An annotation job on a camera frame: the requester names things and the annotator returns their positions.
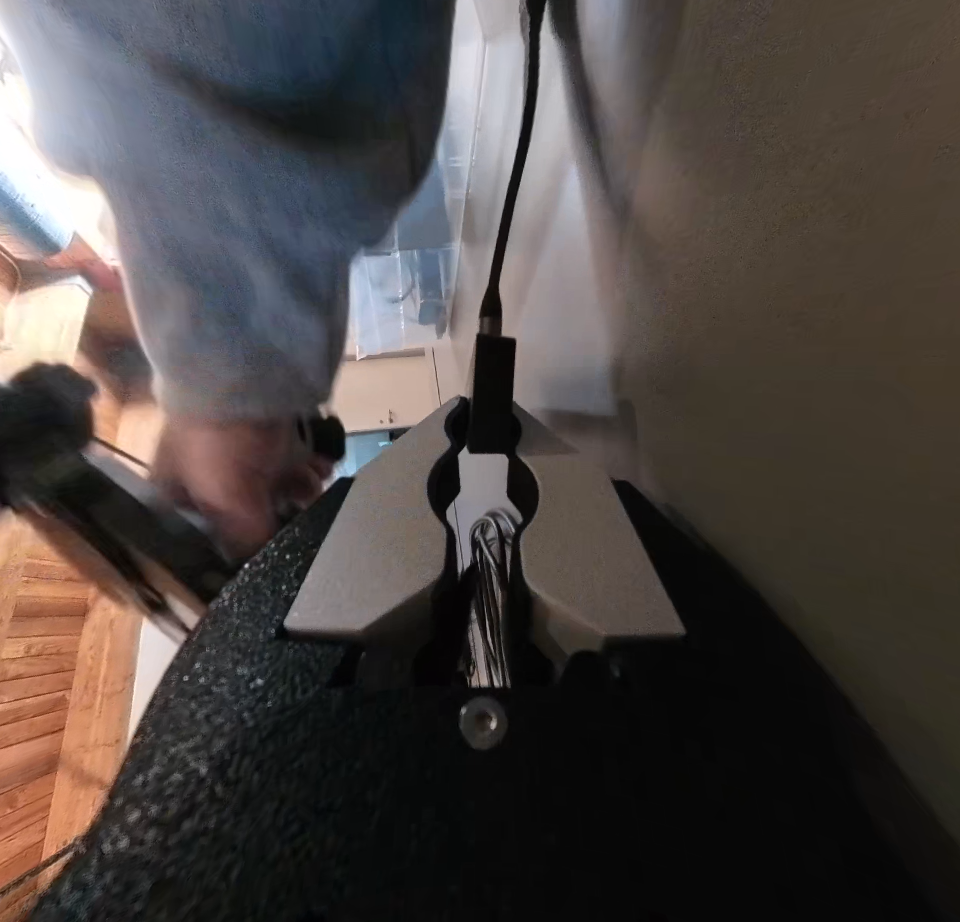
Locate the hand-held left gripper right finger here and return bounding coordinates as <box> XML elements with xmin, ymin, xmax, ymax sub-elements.
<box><xmin>504</xmin><ymin>399</ymin><xmax>688</xmax><ymax>679</ymax></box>

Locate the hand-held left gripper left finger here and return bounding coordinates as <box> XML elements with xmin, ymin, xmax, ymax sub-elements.
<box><xmin>283</xmin><ymin>395</ymin><xmax>471</xmax><ymax>685</ymax></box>

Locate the black usb port adapter cable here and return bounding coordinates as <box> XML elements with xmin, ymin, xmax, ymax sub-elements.
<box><xmin>466</xmin><ymin>0</ymin><xmax>575</xmax><ymax>456</ymax></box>

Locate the person's right forearm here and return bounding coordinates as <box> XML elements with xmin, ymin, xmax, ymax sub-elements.
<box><xmin>0</xmin><ymin>0</ymin><xmax>460</xmax><ymax>432</ymax></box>

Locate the person's right hand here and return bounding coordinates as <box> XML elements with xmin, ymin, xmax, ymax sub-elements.
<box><xmin>159</xmin><ymin>410</ymin><xmax>336</xmax><ymax>557</ymax></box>

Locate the beige cabinet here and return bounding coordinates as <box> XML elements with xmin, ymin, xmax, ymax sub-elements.
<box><xmin>332</xmin><ymin>348</ymin><xmax>455</xmax><ymax>437</ymax></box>

